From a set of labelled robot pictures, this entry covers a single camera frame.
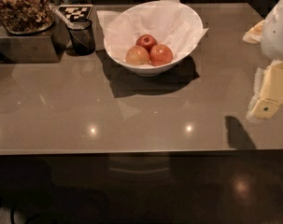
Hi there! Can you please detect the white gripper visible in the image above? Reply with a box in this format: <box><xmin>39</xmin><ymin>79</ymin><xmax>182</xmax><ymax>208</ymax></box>
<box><xmin>243</xmin><ymin>0</ymin><xmax>283</xmax><ymax>122</ymax></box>

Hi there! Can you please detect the white ceramic bowl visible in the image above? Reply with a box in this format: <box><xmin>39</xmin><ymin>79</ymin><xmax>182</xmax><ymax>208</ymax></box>
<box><xmin>103</xmin><ymin>0</ymin><xmax>205</xmax><ymax>77</ymax></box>

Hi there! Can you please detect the yellowish red apple left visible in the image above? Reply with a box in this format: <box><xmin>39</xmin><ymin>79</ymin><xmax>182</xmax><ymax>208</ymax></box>
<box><xmin>125</xmin><ymin>46</ymin><xmax>149</xmax><ymax>65</ymax></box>

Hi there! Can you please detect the glass bowl of nuts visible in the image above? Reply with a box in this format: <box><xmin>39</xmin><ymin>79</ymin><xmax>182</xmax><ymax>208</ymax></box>
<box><xmin>0</xmin><ymin>0</ymin><xmax>54</xmax><ymax>35</ymax></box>

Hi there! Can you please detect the white paper liner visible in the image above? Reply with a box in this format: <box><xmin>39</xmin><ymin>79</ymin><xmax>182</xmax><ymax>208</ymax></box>
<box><xmin>96</xmin><ymin>0</ymin><xmax>209</xmax><ymax>63</ymax></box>

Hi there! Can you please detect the black mesh pen cup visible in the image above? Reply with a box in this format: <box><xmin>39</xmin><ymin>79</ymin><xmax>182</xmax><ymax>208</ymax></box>
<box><xmin>67</xmin><ymin>19</ymin><xmax>95</xmax><ymax>55</ymax></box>

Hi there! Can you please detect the black white marker card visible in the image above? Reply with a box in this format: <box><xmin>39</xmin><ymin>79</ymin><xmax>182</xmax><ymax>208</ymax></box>
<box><xmin>58</xmin><ymin>5</ymin><xmax>93</xmax><ymax>21</ymax></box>

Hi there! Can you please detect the grey metal box stand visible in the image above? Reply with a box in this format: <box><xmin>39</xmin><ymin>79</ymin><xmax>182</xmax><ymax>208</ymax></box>
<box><xmin>0</xmin><ymin>21</ymin><xmax>70</xmax><ymax>63</ymax></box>

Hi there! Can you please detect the white spoon handle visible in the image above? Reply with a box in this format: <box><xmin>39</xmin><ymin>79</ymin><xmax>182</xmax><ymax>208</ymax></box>
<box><xmin>49</xmin><ymin>3</ymin><xmax>75</xmax><ymax>29</ymax></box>

